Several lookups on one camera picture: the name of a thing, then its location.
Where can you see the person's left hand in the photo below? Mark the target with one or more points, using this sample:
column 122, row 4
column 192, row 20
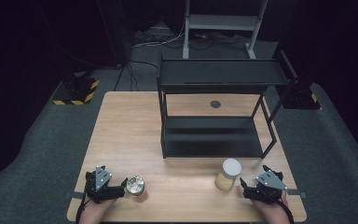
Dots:
column 101, row 205

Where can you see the person's right hand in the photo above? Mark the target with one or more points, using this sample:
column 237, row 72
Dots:
column 270, row 208

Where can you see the hazard-striped black stand base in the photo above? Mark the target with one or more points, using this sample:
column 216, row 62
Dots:
column 301, row 98
column 76, row 91

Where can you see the grey metal stand frame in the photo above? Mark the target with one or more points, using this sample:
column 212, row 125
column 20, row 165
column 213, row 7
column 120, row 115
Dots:
column 222, row 22

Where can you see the grey tape strip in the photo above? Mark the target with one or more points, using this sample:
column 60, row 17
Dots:
column 297, row 193
column 74, row 195

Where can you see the dark round table grommet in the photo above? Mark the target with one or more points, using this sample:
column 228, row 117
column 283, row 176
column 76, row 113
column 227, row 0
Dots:
column 215, row 104

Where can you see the black two-tier metal rack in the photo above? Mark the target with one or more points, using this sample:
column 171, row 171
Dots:
column 214, row 77

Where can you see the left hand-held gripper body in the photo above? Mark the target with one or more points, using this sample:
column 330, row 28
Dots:
column 101, row 179

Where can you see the white-lid glass jar yellow powder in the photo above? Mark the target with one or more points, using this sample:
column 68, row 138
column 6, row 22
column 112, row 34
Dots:
column 228, row 175

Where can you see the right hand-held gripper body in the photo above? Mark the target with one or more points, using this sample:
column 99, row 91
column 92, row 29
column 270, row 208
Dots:
column 270, row 183

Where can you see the metal-lid glass jar orange powder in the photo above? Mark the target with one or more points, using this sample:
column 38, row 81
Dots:
column 135, row 185

